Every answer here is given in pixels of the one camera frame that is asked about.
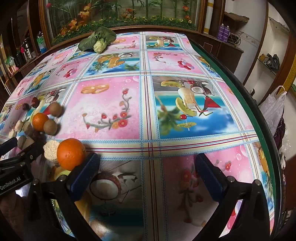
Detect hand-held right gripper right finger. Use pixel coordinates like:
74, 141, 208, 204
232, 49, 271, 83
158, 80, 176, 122
195, 153, 272, 241

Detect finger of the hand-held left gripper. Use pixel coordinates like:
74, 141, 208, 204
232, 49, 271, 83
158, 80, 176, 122
0, 141, 44, 171
0, 137, 18, 158

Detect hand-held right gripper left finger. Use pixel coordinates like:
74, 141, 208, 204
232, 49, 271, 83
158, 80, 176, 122
25, 152, 101, 241

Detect large pale rough chunk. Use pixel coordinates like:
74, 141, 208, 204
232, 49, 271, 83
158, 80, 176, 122
43, 140, 61, 166

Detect orange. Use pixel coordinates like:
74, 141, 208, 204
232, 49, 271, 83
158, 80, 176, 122
57, 138, 87, 171
32, 113, 49, 132

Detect yellow fruit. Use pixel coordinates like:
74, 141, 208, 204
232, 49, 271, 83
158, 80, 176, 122
54, 166, 71, 181

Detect brown kiwi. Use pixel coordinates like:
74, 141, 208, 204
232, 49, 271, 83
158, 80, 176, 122
49, 102, 63, 117
43, 119, 57, 135

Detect dark red cloth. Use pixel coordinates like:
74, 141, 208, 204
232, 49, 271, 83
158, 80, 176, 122
274, 116, 287, 153

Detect fruit print plastic tablecloth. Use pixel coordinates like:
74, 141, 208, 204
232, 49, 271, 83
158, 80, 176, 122
0, 31, 275, 241

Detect white plastic bag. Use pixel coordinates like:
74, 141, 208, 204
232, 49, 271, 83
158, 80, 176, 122
260, 86, 287, 139

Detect steel thermos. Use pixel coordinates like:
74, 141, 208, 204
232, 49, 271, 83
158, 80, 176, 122
22, 37, 35, 59

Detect green label plastic bottle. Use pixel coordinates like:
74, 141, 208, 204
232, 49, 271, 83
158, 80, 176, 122
37, 32, 48, 53

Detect green bok choy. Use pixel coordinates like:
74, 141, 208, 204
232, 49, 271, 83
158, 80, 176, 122
78, 26, 117, 54

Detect dark shoes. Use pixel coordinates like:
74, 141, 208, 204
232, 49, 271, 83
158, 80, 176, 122
259, 53, 280, 70

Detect white roll with yellow bands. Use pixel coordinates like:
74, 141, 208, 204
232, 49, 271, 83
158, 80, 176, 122
205, 0, 215, 34

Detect glass case with artificial plants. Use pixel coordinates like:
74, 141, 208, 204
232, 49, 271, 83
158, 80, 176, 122
39, 0, 206, 47

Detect wire rack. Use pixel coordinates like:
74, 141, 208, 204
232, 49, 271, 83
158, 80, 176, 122
228, 32, 241, 45

